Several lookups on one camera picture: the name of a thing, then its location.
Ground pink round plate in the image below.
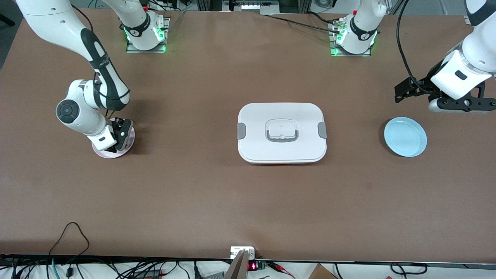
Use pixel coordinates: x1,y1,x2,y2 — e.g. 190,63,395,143
92,125,136,159

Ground white lidded lunch box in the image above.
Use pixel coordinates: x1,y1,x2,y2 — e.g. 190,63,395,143
237,103,327,165

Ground light blue round plate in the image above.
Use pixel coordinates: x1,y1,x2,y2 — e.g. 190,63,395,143
384,117,427,158

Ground white lit device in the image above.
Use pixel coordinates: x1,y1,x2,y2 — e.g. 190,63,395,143
241,2,279,10

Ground brown cardboard piece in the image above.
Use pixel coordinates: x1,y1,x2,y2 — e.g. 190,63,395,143
308,263,338,279

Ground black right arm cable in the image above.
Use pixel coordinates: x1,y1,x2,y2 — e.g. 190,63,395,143
70,4,131,121

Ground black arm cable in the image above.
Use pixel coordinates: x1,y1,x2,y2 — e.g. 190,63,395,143
70,4,131,121
396,0,442,95

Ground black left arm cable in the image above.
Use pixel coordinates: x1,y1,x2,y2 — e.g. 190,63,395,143
396,0,442,95

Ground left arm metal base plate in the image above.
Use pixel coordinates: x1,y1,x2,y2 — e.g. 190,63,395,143
329,17,372,57

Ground black looped thin cable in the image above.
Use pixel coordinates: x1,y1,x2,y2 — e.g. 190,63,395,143
48,222,90,258

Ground short black table cable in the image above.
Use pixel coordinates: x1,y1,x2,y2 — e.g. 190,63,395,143
308,11,343,26

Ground thin grey cable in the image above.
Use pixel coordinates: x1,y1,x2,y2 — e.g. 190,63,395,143
169,10,187,31

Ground long black table cable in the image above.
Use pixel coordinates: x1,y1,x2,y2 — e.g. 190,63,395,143
267,15,343,31

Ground aluminium frame structure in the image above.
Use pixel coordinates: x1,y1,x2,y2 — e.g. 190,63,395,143
196,0,310,16

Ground black flat looped cable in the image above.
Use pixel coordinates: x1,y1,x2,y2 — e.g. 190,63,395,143
391,263,428,276

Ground white metal bracket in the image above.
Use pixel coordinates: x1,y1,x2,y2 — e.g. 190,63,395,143
230,246,255,260

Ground grey aluminium post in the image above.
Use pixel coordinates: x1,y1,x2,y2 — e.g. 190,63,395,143
225,249,249,279

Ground red clip lead wires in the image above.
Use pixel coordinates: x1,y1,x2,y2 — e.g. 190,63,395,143
267,262,296,279

